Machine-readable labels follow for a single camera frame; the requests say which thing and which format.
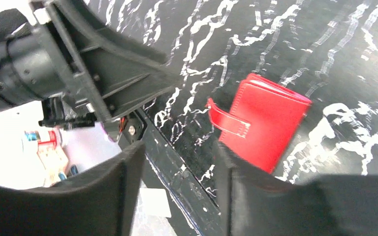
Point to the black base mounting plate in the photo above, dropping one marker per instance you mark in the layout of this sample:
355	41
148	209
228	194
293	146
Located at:
193	211

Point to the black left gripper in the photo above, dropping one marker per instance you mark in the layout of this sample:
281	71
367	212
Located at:
80	70

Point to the red leather card holder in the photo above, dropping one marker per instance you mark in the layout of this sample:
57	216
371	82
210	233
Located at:
261	122

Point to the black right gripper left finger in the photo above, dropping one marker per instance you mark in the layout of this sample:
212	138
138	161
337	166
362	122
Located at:
97	202

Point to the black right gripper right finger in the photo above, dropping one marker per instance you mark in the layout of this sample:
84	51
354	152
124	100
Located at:
255	203

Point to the red white box outside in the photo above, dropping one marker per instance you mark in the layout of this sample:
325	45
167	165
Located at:
48	144

